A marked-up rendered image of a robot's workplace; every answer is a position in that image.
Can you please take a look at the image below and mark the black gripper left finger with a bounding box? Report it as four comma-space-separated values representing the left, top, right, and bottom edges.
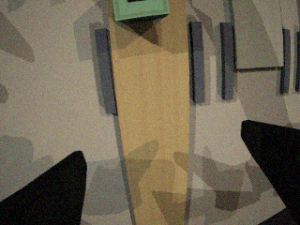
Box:
0, 150, 87, 225

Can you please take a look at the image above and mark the green cube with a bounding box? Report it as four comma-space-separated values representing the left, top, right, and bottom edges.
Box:
112, 0, 170, 26

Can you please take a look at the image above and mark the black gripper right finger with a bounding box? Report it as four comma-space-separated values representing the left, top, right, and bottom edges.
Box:
241, 120, 300, 225

